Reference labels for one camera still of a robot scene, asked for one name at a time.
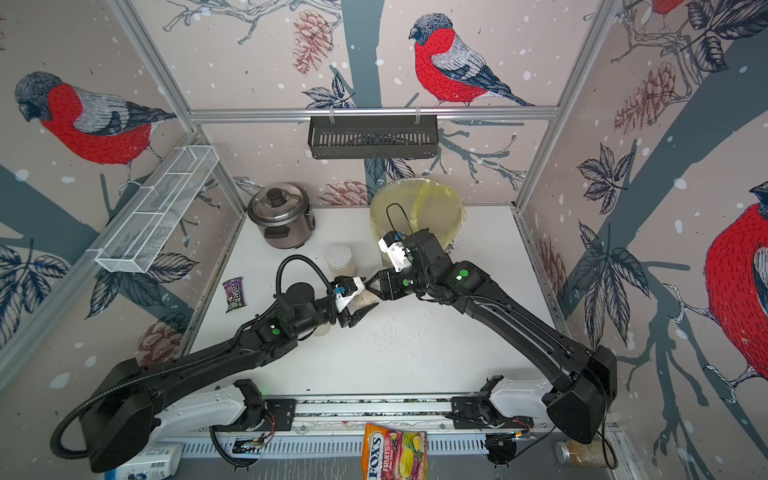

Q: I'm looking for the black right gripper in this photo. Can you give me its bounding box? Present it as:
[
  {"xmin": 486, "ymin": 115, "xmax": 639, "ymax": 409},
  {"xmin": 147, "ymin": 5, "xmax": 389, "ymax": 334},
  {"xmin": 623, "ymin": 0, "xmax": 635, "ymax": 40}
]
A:
[{"xmin": 364, "ymin": 262, "xmax": 437, "ymax": 299}]

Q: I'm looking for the clear jar with rice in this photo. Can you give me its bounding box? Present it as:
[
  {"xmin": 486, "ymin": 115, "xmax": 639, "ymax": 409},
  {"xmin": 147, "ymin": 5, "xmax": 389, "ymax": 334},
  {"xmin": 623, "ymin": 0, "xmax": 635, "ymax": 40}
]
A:
[{"xmin": 349, "ymin": 289, "xmax": 379, "ymax": 318}]

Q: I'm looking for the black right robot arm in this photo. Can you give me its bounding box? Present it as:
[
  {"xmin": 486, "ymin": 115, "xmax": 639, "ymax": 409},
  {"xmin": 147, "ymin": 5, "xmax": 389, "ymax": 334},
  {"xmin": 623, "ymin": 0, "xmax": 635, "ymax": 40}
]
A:
[{"xmin": 373, "ymin": 229, "xmax": 617, "ymax": 444}]

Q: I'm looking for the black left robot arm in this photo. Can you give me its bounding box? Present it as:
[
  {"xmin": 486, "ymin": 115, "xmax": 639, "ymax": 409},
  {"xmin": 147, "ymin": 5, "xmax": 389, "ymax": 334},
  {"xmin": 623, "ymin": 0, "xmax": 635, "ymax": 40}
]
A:
[{"xmin": 49, "ymin": 276, "xmax": 366, "ymax": 473}]

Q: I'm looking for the silver rice cooker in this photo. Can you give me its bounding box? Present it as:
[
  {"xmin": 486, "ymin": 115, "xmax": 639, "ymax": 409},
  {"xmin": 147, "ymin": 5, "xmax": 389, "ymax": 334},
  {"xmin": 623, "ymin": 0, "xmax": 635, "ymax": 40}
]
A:
[{"xmin": 246, "ymin": 183, "xmax": 316, "ymax": 249}]

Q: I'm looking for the clear jar with sealed top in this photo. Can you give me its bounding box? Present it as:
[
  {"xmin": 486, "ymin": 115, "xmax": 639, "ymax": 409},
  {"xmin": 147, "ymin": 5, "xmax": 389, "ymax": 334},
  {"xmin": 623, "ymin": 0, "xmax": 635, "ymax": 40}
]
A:
[{"xmin": 325, "ymin": 243, "xmax": 356, "ymax": 277}]

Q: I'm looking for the mesh bin with yellow bag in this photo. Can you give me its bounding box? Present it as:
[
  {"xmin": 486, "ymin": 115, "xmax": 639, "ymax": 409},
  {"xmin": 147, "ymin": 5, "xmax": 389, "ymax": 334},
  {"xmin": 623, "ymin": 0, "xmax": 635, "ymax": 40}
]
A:
[{"xmin": 370, "ymin": 178, "xmax": 466, "ymax": 249}]

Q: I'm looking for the purple M&M's candy packet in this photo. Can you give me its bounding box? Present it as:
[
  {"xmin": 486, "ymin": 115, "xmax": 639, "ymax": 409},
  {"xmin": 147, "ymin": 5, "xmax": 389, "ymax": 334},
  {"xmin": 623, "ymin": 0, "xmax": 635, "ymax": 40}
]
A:
[{"xmin": 222, "ymin": 277, "xmax": 247, "ymax": 313}]

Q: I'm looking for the Fox's fruits candy bag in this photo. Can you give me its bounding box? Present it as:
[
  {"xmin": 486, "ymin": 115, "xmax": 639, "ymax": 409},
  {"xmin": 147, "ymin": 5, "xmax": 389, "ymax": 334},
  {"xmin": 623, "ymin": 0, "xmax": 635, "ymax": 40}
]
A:
[{"xmin": 361, "ymin": 423, "xmax": 428, "ymax": 480}]

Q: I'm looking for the jar lying at base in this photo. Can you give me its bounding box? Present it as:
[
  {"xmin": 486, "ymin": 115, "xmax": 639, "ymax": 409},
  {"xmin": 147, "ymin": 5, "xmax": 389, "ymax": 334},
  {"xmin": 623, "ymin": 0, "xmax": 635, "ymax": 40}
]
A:
[{"xmin": 554, "ymin": 440, "xmax": 608, "ymax": 468}]

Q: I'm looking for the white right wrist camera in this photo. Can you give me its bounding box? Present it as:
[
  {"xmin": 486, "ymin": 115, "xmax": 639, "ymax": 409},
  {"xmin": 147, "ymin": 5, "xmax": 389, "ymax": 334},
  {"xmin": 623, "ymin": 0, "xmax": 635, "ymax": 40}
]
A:
[{"xmin": 377, "ymin": 231, "xmax": 412, "ymax": 272}]

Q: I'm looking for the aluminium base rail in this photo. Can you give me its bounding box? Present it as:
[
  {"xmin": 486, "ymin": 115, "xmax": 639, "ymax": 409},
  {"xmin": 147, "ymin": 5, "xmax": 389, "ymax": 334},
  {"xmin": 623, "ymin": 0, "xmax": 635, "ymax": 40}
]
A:
[{"xmin": 217, "ymin": 389, "xmax": 560, "ymax": 460}]

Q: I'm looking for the black hanging wire basket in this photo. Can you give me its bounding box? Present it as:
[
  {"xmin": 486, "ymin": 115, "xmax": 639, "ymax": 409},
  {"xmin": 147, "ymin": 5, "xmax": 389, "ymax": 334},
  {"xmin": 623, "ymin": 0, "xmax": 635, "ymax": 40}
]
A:
[{"xmin": 308, "ymin": 115, "xmax": 439, "ymax": 160}]

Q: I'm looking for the white wire mesh shelf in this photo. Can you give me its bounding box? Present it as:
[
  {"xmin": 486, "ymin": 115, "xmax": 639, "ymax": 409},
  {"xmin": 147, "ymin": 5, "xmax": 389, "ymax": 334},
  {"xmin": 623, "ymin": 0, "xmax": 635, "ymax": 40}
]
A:
[{"xmin": 95, "ymin": 145, "xmax": 219, "ymax": 273}]

